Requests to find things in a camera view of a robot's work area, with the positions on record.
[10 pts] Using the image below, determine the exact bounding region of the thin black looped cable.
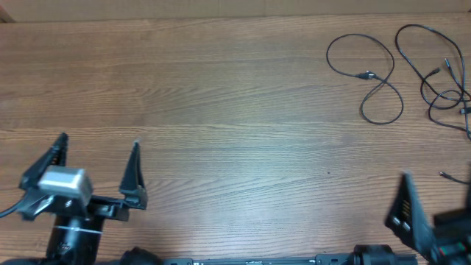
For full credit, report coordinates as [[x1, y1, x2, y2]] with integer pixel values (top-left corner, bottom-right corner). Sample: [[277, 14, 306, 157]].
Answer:
[[428, 89, 471, 184]]

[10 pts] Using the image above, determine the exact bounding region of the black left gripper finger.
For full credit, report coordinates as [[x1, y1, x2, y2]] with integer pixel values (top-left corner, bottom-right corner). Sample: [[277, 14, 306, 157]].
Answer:
[[19, 132, 68, 190], [119, 141, 146, 201]]

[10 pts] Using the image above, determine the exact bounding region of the thick black cable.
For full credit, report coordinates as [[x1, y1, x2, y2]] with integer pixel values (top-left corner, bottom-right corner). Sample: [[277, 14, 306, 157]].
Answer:
[[394, 24, 471, 110]]

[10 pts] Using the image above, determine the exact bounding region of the long thin black cable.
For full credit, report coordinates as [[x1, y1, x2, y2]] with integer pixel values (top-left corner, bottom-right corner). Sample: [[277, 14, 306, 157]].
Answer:
[[325, 33, 405, 126]]

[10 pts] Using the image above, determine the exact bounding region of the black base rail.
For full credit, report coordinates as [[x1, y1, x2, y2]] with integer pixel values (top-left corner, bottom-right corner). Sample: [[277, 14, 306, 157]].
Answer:
[[163, 253, 351, 265]]

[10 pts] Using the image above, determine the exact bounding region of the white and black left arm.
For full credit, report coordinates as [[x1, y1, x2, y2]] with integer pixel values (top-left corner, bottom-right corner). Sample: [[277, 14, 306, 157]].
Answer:
[[1, 132, 417, 265]]

